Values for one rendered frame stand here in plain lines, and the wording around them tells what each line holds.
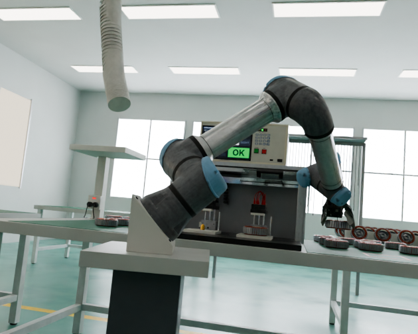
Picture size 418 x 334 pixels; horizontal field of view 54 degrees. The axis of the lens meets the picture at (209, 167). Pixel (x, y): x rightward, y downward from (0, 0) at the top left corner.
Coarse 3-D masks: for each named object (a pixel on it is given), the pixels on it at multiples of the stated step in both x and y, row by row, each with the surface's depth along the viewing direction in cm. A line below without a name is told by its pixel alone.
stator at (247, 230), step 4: (244, 228) 181; (248, 228) 179; (252, 228) 178; (256, 228) 178; (260, 228) 178; (264, 228) 179; (244, 232) 181; (248, 232) 179; (252, 232) 178; (256, 232) 178; (260, 232) 178; (264, 232) 178
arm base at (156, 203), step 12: (156, 192) 116; (168, 192) 114; (144, 204) 112; (156, 204) 113; (168, 204) 112; (180, 204) 112; (156, 216) 110; (168, 216) 111; (180, 216) 112; (192, 216) 116; (168, 228) 111; (180, 228) 114
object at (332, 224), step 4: (328, 220) 176; (332, 220) 175; (336, 220) 174; (328, 224) 175; (332, 224) 174; (336, 224) 174; (340, 224) 173; (344, 224) 173; (332, 228) 175; (336, 228) 173; (340, 228) 173; (344, 228) 172; (348, 228) 173
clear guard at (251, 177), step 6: (246, 174) 174; (252, 174) 174; (264, 174) 173; (270, 174) 173; (276, 174) 172; (288, 174) 172; (294, 174) 171; (240, 180) 171; (246, 180) 171; (252, 180) 171; (258, 180) 170; (264, 180) 170; (270, 180) 170; (276, 180) 169; (282, 180) 169; (288, 180) 169; (294, 180) 168
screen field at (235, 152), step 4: (232, 148) 203; (236, 148) 202; (240, 148) 202; (244, 148) 202; (248, 148) 201; (228, 152) 203; (232, 152) 202; (236, 152) 202; (240, 152) 202; (244, 152) 201; (248, 152) 201; (228, 156) 203; (232, 156) 202; (236, 156) 202; (240, 156) 201; (244, 156) 201; (248, 156) 201
